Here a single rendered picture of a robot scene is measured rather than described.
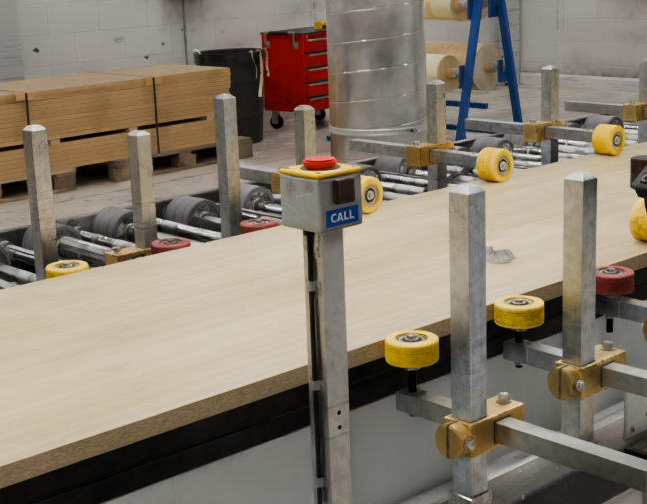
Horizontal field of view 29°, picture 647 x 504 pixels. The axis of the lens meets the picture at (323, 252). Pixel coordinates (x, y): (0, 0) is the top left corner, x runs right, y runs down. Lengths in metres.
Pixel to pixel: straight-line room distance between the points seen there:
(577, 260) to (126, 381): 0.67
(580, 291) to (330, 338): 0.50
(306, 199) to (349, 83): 4.53
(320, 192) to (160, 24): 8.77
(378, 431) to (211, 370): 0.31
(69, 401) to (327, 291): 0.41
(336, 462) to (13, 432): 0.40
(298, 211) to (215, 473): 0.44
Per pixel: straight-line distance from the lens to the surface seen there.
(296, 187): 1.46
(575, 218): 1.86
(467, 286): 1.68
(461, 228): 1.67
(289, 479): 1.83
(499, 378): 2.13
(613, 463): 1.66
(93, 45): 9.82
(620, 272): 2.23
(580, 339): 1.91
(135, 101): 8.47
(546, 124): 3.56
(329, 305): 1.50
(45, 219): 2.52
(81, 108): 8.23
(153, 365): 1.81
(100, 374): 1.80
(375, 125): 5.95
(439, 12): 9.14
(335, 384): 1.53
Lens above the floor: 1.48
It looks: 14 degrees down
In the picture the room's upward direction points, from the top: 2 degrees counter-clockwise
